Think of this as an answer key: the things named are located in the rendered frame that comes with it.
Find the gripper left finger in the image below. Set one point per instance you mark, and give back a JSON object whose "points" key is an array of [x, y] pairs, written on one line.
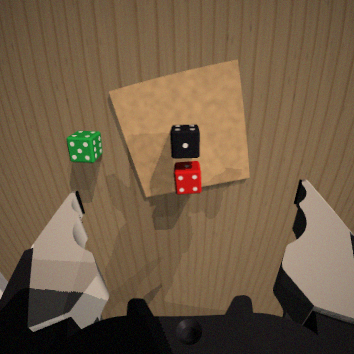
{"points": [[56, 288]]}

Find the dark red die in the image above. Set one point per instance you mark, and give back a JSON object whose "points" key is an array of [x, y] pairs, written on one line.
{"points": [[187, 176]]}

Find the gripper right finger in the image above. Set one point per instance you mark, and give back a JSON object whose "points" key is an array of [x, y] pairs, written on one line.
{"points": [[315, 281]]}

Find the tan cork mat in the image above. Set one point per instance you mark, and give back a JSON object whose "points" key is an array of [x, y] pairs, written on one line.
{"points": [[210, 97]]}

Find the green die with white pips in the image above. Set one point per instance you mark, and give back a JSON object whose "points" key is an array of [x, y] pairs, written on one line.
{"points": [[84, 146]]}

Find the black die with white pips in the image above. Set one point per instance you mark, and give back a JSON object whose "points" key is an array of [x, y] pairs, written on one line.
{"points": [[185, 141]]}

